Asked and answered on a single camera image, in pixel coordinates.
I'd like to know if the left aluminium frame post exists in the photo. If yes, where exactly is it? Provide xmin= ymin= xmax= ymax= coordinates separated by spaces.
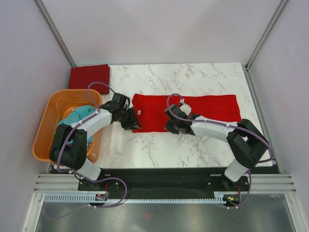
xmin=33 ymin=0 xmax=77 ymax=68

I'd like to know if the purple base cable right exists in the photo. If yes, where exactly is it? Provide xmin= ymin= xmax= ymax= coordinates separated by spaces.
xmin=223 ymin=170 xmax=253 ymax=210

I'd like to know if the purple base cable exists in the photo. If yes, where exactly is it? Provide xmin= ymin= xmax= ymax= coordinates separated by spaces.
xmin=45 ymin=176 xmax=128 ymax=220
xmin=223 ymin=170 xmax=253 ymax=210

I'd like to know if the right aluminium frame post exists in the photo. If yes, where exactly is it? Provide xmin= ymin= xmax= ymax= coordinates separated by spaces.
xmin=243 ymin=0 xmax=290 ymax=72

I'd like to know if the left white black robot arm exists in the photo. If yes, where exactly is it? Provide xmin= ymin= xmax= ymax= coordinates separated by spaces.
xmin=49 ymin=93 xmax=140 ymax=190

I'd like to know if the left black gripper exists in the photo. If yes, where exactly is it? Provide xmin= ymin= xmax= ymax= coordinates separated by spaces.
xmin=118 ymin=107 xmax=141 ymax=131

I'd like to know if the white slotted cable duct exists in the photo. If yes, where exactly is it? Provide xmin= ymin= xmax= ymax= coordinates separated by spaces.
xmin=44 ymin=193 xmax=226 ymax=204

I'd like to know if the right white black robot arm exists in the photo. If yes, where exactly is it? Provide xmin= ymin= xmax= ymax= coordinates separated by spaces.
xmin=165 ymin=104 xmax=272 ymax=190

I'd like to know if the teal t shirt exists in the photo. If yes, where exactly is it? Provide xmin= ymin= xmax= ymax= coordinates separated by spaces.
xmin=57 ymin=104 xmax=99 ymax=145

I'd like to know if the folded dark red t shirt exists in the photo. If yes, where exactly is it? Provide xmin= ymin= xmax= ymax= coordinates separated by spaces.
xmin=67 ymin=64 xmax=111 ymax=89

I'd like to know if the orange plastic basket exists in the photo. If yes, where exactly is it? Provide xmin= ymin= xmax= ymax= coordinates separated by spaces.
xmin=32 ymin=89 xmax=102 ymax=163

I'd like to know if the bright red t shirt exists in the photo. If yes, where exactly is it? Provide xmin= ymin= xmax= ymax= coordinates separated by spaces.
xmin=132 ymin=94 xmax=241 ymax=133

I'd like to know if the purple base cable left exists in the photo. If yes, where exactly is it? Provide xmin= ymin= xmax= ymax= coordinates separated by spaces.
xmin=45 ymin=176 xmax=128 ymax=220

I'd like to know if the aluminium frame post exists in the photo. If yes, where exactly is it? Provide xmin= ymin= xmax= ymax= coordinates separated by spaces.
xmin=243 ymin=0 xmax=290 ymax=72
xmin=33 ymin=0 xmax=77 ymax=68

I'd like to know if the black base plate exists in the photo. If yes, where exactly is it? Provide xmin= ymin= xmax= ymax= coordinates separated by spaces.
xmin=77 ymin=166 xmax=251 ymax=200

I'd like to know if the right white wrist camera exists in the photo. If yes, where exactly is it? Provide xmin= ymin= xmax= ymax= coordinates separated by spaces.
xmin=180 ymin=99 xmax=191 ymax=116

